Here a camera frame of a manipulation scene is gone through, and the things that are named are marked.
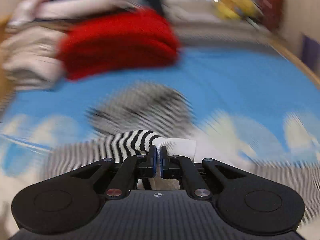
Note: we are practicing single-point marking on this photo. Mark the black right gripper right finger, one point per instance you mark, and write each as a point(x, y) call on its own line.
point(245, 201)

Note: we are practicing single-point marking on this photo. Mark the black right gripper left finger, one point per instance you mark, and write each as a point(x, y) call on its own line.
point(69, 201)

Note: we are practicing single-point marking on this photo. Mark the black white striped garment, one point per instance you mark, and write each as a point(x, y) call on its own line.
point(131, 120)

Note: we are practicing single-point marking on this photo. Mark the blue white patterned bedsheet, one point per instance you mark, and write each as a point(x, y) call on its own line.
point(253, 106)

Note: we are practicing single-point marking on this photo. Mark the cream folded quilt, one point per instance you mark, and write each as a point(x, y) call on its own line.
point(35, 29)

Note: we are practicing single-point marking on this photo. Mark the red folded blanket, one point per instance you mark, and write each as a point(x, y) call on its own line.
point(123, 40)

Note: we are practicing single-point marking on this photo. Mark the yellow plush toys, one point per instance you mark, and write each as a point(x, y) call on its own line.
point(235, 9)

